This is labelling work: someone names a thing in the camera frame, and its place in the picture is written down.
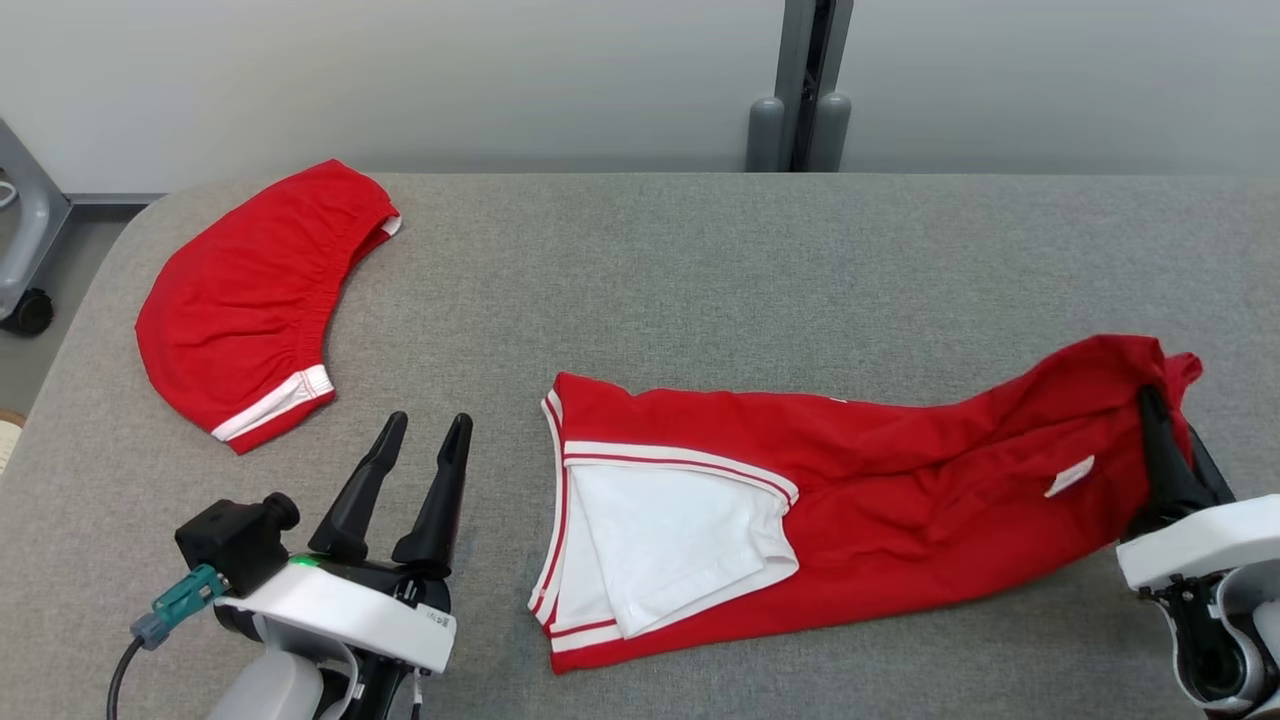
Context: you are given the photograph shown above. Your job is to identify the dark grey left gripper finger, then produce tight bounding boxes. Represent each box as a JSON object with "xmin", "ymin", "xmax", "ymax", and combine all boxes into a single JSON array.
[
  {"xmin": 391, "ymin": 412, "xmax": 475, "ymax": 579},
  {"xmin": 307, "ymin": 410, "xmax": 409, "ymax": 563}
]

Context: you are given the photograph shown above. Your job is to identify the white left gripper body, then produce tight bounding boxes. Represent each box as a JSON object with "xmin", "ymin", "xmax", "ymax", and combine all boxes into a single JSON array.
[{"xmin": 215, "ymin": 560, "xmax": 458, "ymax": 676}]

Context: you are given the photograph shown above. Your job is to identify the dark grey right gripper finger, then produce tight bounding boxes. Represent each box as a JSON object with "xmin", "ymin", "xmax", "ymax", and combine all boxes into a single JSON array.
[
  {"xmin": 1188, "ymin": 425, "xmax": 1237, "ymax": 504},
  {"xmin": 1130, "ymin": 385, "xmax": 1217, "ymax": 541}
]

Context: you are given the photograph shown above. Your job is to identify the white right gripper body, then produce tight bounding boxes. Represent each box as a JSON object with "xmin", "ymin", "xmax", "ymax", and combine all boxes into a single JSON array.
[{"xmin": 1117, "ymin": 493, "xmax": 1280, "ymax": 593}]

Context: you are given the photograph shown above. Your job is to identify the red shorts with white trim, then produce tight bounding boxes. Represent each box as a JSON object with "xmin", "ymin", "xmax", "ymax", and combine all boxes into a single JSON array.
[{"xmin": 135, "ymin": 158, "xmax": 403, "ymax": 456}]

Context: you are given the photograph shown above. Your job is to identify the red white sports jersey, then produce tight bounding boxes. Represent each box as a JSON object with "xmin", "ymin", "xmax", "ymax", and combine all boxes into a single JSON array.
[{"xmin": 527, "ymin": 333, "xmax": 1204, "ymax": 676}]

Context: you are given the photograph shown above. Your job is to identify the black caster wheel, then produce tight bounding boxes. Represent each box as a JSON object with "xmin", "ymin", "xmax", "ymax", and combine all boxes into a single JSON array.
[{"xmin": 0, "ymin": 288, "xmax": 56, "ymax": 337}]

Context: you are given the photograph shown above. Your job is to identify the grey metal trolley leg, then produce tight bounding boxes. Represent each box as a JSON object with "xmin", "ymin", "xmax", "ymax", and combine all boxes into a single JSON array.
[{"xmin": 0, "ymin": 118, "xmax": 73, "ymax": 321}]

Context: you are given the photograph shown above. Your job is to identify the teal plug left camera cable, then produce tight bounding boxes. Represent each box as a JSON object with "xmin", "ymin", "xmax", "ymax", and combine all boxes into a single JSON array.
[{"xmin": 105, "ymin": 563, "xmax": 229, "ymax": 720}]

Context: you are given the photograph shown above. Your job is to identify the grey cylindrical post bumper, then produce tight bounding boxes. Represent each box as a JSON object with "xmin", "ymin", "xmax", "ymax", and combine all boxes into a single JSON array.
[
  {"xmin": 808, "ymin": 92, "xmax": 852, "ymax": 173},
  {"xmin": 746, "ymin": 96, "xmax": 786, "ymax": 173}
]

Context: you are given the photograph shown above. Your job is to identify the grey metal wall post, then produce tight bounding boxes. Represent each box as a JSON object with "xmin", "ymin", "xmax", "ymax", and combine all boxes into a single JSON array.
[{"xmin": 775, "ymin": 0, "xmax": 854, "ymax": 173}]

